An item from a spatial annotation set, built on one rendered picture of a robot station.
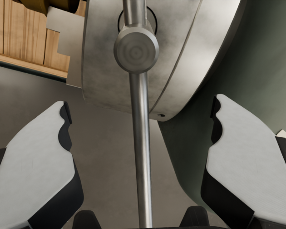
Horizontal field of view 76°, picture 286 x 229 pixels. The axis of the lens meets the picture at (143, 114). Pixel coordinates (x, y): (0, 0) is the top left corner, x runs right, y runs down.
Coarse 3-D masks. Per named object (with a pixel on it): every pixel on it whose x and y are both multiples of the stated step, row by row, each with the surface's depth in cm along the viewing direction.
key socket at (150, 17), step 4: (148, 8) 15; (148, 12) 15; (152, 12) 15; (120, 16) 16; (148, 16) 16; (152, 16) 16; (120, 20) 16; (148, 20) 16; (152, 20) 16; (120, 24) 16; (152, 24) 16; (156, 24) 16; (120, 28) 16; (152, 28) 16
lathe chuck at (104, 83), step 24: (96, 0) 15; (120, 0) 15; (168, 0) 15; (192, 0) 15; (96, 24) 16; (168, 24) 16; (96, 48) 17; (168, 48) 17; (96, 72) 19; (120, 72) 19; (168, 72) 18; (96, 96) 23; (120, 96) 22
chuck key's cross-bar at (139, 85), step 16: (128, 0) 9; (144, 0) 9; (128, 16) 9; (144, 16) 9; (144, 80) 11; (144, 96) 12; (144, 112) 12; (144, 128) 13; (144, 144) 13; (144, 160) 14; (144, 176) 14; (144, 192) 14; (144, 208) 15; (144, 224) 15
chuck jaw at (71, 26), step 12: (48, 12) 26; (60, 12) 26; (48, 24) 27; (60, 24) 27; (72, 24) 27; (60, 36) 27; (72, 36) 28; (60, 48) 28; (72, 48) 28; (72, 60) 29; (72, 72) 29; (72, 84) 30
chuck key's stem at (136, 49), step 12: (132, 24) 9; (120, 36) 8; (132, 36) 8; (144, 36) 8; (120, 48) 9; (132, 48) 9; (144, 48) 9; (156, 48) 9; (120, 60) 9; (132, 60) 9; (144, 60) 9; (156, 60) 9; (132, 72) 9
